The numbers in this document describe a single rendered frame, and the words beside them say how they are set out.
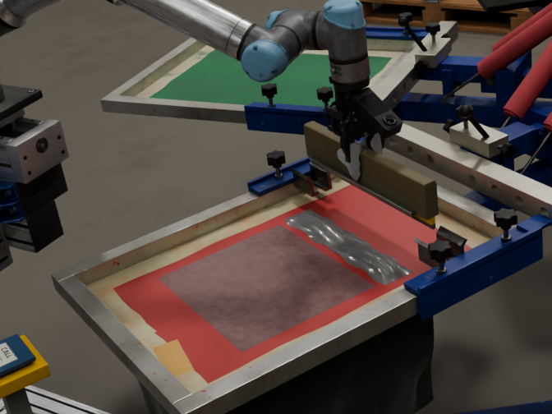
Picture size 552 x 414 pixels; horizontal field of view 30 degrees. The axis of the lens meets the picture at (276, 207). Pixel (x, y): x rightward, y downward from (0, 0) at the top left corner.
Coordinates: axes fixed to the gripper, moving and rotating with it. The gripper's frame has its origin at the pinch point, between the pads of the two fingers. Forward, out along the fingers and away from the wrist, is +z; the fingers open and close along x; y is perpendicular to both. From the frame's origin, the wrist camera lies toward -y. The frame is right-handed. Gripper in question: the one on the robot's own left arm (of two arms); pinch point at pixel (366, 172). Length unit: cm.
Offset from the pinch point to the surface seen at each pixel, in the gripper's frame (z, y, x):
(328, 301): 13.6, -15.0, 22.0
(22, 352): 12, 10, 74
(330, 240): 12.9, 2.3, 9.2
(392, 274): 13.0, -16.8, 8.2
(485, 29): 107, 264, -269
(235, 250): 13.7, 14.3, 25.3
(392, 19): 107, 323, -248
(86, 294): 10, 16, 58
